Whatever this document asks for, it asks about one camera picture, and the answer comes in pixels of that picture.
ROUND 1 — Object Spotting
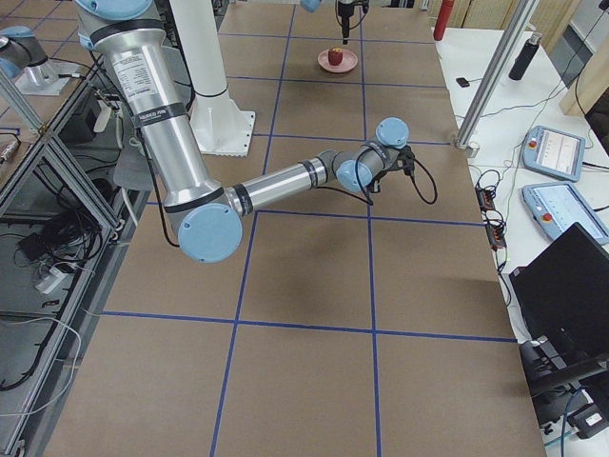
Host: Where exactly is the red apple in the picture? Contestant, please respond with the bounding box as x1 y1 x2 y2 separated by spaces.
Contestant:
327 48 344 67

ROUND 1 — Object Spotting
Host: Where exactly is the pink plate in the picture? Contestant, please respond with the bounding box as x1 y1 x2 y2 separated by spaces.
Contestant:
317 49 359 73

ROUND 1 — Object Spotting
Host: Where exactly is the orange black usb hub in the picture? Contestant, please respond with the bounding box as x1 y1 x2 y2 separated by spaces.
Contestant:
475 186 507 251

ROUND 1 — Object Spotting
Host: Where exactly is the small black device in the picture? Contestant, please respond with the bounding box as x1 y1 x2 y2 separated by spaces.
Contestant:
456 77 470 88

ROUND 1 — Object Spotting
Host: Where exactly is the lower teach pendant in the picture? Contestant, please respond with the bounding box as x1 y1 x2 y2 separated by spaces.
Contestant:
521 182 608 245

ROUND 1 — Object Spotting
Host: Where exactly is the teach pendant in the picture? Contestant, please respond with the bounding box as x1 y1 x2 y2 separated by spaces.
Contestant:
521 126 586 182
521 182 608 245

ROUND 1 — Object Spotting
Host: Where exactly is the black bottle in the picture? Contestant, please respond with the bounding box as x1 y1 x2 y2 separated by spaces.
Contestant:
508 32 542 81

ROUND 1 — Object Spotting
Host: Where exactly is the upper teach pendant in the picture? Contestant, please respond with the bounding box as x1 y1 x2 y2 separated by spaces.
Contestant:
521 126 586 182

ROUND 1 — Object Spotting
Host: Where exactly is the black laptop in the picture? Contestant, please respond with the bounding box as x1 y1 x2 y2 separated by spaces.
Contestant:
509 223 608 357

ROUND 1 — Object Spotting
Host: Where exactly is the wooden board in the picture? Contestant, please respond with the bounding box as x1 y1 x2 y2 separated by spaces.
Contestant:
560 72 608 116

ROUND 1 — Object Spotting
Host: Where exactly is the black monitor stand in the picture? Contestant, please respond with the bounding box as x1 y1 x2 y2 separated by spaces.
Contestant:
519 340 608 397

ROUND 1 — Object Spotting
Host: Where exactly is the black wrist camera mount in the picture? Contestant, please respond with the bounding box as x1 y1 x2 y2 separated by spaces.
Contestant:
392 146 416 181

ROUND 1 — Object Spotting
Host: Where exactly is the white camera pedestal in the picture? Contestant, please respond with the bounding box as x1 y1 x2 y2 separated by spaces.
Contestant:
170 0 256 157

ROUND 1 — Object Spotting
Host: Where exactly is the aluminium frame post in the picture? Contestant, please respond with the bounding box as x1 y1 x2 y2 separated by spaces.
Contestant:
454 0 539 158

